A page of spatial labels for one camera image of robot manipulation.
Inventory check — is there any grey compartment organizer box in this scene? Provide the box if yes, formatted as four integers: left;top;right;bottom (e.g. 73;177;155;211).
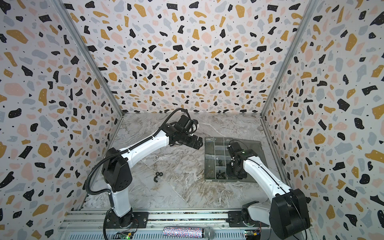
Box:
203;137;269;184

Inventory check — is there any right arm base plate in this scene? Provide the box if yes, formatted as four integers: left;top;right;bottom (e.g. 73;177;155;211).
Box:
226;211;256;228

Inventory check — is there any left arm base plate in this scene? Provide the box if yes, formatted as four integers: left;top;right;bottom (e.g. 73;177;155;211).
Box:
104;210;149;229

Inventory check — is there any black corrugated cable conduit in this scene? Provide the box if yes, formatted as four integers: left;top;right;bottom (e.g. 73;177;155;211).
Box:
84;107;191;196

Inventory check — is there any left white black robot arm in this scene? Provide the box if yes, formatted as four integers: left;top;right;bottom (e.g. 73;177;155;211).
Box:
102;115;203;218

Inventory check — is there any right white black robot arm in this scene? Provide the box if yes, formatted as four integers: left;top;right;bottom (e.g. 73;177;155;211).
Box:
227;140;311;240

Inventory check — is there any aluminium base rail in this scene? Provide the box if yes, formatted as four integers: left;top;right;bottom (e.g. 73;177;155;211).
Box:
58;209;279;240

